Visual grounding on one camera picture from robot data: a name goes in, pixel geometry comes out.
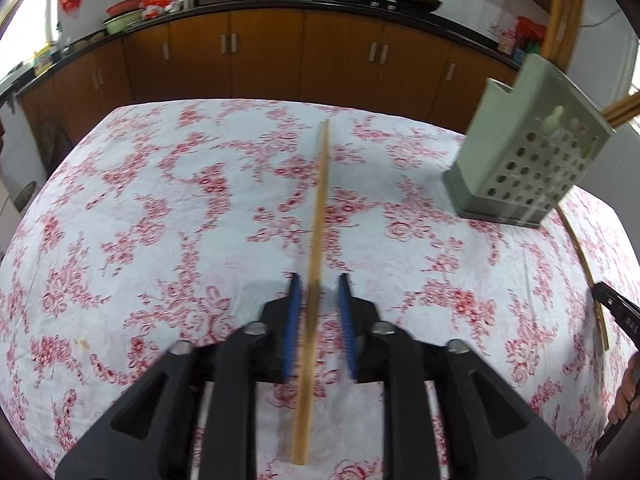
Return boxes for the brown wooden base cabinets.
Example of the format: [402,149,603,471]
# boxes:
[17,7,521,131]

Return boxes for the red bag on counter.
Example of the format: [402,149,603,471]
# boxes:
[497,16,548,56]

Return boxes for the green basin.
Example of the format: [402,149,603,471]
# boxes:
[103,10,143,36]

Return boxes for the bright window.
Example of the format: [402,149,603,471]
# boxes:
[0,0,56,81]

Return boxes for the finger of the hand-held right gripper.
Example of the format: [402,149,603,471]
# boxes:
[592,282,640,348]

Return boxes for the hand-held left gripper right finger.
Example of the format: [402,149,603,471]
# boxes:
[338,273,586,480]

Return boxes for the green perforated chopstick holder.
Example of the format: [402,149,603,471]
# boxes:
[442,54,617,228]

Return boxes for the red basin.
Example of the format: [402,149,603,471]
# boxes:
[106,0,143,17]

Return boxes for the red floral white tablecloth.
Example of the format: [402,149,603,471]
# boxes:
[0,99,640,480]

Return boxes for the barred window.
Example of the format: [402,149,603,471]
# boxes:
[620,25,640,136]

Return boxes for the person's right hand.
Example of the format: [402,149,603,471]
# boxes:
[614,360,640,423]

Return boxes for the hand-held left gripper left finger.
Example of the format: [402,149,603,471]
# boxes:
[55,273,302,480]

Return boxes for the black gas stove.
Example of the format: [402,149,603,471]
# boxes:
[325,0,441,12]

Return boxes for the black kitchen countertop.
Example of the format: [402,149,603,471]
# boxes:
[0,0,523,96]

